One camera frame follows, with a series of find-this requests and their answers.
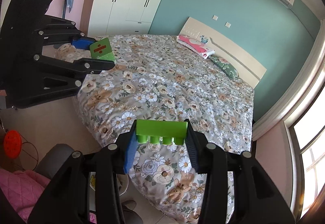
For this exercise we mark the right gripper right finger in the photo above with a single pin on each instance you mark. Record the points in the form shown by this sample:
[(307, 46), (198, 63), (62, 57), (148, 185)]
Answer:
[(257, 199)]

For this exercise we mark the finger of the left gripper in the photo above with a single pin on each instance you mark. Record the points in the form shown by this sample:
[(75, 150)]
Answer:
[(88, 65), (83, 43)]

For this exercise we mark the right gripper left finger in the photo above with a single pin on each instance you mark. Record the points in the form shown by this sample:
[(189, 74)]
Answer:
[(66, 199)]

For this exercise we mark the green cube with symbol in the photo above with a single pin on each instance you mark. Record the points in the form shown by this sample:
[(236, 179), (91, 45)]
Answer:
[(102, 50)]

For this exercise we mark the green toothed toy block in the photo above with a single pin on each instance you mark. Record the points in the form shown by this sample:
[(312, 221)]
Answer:
[(169, 131)]

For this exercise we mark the white trash bin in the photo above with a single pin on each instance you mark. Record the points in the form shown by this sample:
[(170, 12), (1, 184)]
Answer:
[(120, 184)]

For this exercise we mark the grey trousers left leg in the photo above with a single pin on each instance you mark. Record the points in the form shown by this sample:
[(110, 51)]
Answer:
[(53, 160)]

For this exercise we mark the grey trousers leg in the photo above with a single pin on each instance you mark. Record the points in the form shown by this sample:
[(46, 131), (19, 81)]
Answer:
[(116, 213), (53, 160)]

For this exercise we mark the grey trousers right leg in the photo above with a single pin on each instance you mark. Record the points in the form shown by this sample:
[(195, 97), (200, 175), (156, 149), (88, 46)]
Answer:
[(116, 213)]

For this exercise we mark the pink quilted jacket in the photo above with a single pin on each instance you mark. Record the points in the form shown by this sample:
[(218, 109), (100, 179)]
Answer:
[(23, 189)]

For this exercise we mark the red plastic stool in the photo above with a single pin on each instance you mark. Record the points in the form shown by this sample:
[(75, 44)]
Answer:
[(12, 144)]

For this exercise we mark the floral bed quilt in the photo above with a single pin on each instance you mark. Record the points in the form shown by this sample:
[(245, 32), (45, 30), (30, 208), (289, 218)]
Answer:
[(157, 78)]

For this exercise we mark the pink white pillow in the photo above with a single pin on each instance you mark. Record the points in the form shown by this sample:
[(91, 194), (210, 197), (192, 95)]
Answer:
[(196, 46)]

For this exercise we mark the cream wooden headboard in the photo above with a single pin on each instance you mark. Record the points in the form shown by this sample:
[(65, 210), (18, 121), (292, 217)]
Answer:
[(249, 69)]

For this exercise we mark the green floral pillow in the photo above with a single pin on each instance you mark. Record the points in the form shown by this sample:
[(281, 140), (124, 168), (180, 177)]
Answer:
[(225, 66)]

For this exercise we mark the window with dark frame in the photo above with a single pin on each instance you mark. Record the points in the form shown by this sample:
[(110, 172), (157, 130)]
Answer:
[(305, 129)]

